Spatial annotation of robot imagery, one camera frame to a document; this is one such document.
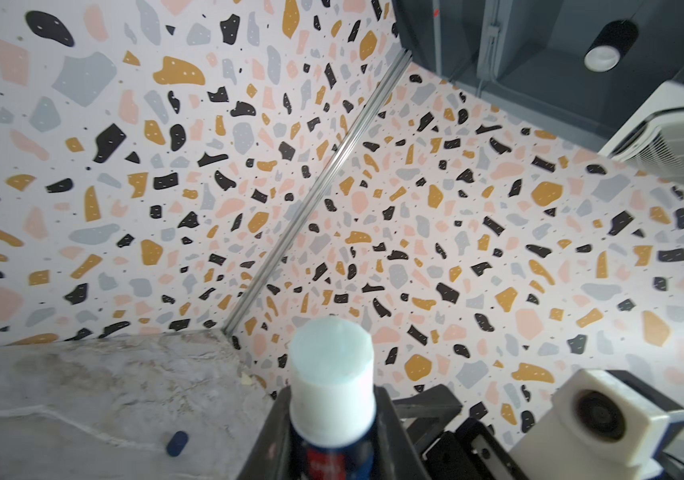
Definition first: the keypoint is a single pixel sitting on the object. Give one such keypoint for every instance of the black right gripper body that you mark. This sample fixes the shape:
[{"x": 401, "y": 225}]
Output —
[{"x": 468, "y": 452}]

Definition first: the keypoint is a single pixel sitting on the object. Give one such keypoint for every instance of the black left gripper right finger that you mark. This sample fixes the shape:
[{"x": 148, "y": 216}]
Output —
[{"x": 395, "y": 454}]

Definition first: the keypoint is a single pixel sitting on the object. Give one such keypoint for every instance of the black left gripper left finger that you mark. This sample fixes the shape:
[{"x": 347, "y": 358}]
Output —
[{"x": 271, "y": 455}]

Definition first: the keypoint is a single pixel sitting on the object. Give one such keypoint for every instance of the blue white glue stick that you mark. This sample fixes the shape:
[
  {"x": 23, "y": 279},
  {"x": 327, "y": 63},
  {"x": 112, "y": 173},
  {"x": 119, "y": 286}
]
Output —
[{"x": 333, "y": 406}]

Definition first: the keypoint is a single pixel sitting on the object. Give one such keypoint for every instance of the blue glue stick cap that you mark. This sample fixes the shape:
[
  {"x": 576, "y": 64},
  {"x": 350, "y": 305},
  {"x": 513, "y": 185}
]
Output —
[{"x": 177, "y": 444}]

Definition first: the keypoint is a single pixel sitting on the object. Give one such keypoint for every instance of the white ceiling air conditioner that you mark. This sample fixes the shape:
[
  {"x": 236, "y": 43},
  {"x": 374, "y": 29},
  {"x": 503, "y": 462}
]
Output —
[{"x": 652, "y": 139}]

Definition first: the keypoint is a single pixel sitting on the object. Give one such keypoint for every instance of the black ceiling spotlight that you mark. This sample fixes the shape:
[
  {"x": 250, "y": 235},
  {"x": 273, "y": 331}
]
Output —
[{"x": 610, "y": 46}]

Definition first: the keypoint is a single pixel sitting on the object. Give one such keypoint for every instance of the aluminium corner post right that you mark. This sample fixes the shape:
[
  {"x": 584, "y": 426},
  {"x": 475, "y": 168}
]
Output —
[{"x": 317, "y": 191}]

